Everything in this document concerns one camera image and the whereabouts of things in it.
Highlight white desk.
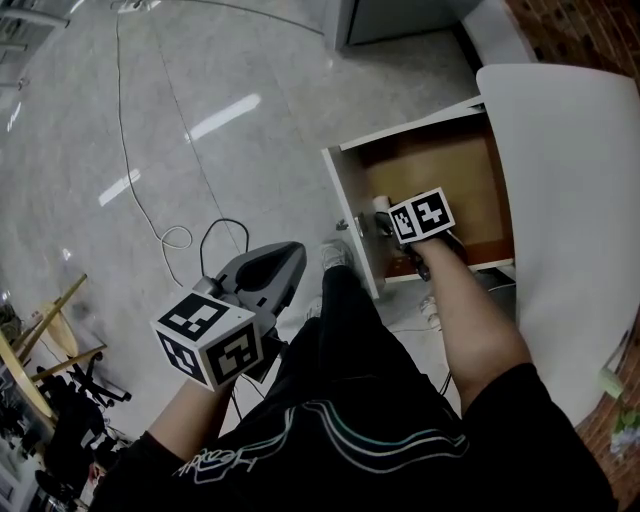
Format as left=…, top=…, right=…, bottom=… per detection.
left=474, top=63, right=640, bottom=427

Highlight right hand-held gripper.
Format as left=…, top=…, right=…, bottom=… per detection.
left=373, top=187, right=470, bottom=281

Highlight person's right forearm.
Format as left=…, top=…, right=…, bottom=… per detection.
left=418, top=238, right=532, bottom=416

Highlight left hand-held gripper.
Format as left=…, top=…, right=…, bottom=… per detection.
left=149, top=241, right=307, bottom=392

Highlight round wooden table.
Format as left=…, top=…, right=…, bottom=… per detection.
left=0, top=273, right=107, bottom=419

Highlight person's white shoe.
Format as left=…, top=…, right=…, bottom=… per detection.
left=319, top=239, right=354, bottom=274
left=418, top=295, right=442, bottom=332

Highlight potted plant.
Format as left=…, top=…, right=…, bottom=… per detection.
left=598, top=332, right=640, bottom=454

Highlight person's white right shoe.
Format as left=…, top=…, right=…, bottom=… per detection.
left=418, top=295, right=442, bottom=332

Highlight black office chair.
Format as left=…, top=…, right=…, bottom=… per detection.
left=29, top=352, right=134, bottom=451

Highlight person's black printed shirt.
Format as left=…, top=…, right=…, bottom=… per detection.
left=89, top=362, right=620, bottom=512

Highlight white desk drawer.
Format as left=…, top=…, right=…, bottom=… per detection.
left=320, top=97, right=516, bottom=300

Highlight white floor cable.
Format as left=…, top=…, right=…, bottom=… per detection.
left=110, top=0, right=326, bottom=289

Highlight person's white left shoe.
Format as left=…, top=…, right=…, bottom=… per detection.
left=319, top=239, right=354, bottom=274

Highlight person's left forearm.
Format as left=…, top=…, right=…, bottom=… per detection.
left=147, top=377, right=237, bottom=454

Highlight person's black trousers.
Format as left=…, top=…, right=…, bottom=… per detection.
left=259, top=264, right=464, bottom=426

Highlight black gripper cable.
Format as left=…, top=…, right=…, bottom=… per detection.
left=199, top=218, right=250, bottom=281

